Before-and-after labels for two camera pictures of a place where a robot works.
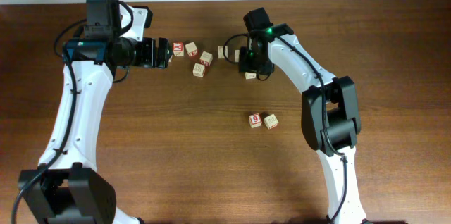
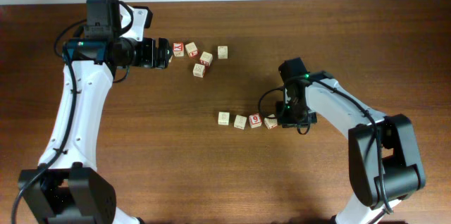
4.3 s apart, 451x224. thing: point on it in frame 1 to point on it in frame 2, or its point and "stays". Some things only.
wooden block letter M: [199, 70] stays
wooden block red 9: [255, 120] stays
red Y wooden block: [178, 48] stays
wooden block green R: [270, 121] stays
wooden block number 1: [249, 75] to [240, 122]
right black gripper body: [250, 63] to [289, 113]
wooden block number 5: [192, 49] stays
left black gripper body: [144, 53] stays
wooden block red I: [237, 56] to [223, 117]
